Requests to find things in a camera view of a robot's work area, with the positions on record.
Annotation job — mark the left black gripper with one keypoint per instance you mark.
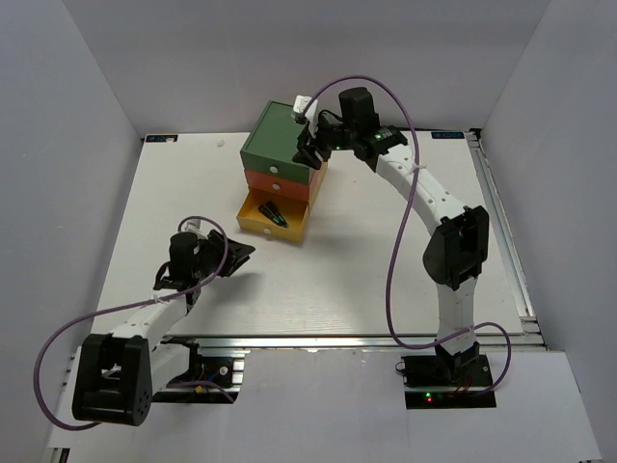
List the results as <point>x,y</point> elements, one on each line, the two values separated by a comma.
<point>237,256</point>

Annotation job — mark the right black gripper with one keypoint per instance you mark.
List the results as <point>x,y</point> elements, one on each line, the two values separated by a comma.
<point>305,153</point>

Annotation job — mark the green top drawer box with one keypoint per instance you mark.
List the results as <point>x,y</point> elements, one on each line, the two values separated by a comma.
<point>272,143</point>

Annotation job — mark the slim green screwdriver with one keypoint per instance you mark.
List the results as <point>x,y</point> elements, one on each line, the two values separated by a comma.
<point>279,219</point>

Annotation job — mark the slim black screwdriver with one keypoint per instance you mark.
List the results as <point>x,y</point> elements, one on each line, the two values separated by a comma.
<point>266,212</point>

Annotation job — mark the yellow bottom drawer box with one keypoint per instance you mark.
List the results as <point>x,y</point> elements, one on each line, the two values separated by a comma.
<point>278,207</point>

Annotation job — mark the orange drawer box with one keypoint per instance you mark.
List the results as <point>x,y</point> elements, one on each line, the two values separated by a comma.
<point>285,187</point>

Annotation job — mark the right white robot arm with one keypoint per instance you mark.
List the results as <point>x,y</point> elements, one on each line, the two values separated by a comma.
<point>459,234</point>

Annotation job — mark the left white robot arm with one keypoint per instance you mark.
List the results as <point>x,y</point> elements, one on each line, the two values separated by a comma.
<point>120,372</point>

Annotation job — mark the right black logo sticker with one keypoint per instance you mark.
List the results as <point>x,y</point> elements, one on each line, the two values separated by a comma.
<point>447,135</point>

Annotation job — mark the black logo sticker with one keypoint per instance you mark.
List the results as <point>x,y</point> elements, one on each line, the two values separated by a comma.
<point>161,138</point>
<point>447,135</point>

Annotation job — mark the left black logo sticker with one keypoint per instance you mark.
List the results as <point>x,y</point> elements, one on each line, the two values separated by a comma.
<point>161,138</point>

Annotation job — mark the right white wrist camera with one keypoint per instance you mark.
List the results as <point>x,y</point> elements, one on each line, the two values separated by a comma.
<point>304,112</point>

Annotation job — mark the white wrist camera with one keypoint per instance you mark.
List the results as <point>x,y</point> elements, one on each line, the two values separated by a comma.
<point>304,112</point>
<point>189,224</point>

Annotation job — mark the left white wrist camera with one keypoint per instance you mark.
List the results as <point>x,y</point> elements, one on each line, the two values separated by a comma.
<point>189,224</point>

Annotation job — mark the aluminium front rail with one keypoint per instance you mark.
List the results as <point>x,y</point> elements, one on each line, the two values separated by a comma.
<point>307,342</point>

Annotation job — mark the aluminium rail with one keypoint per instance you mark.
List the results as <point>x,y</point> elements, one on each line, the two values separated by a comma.
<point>532,337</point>
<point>307,342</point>

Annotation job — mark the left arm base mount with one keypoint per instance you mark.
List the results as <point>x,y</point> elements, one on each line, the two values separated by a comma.
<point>207,371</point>

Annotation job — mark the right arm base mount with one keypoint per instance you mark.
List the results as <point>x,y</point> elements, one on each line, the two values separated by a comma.
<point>429,385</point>

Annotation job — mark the aluminium right side rail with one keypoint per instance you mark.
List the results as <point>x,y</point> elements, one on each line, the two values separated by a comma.
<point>532,337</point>

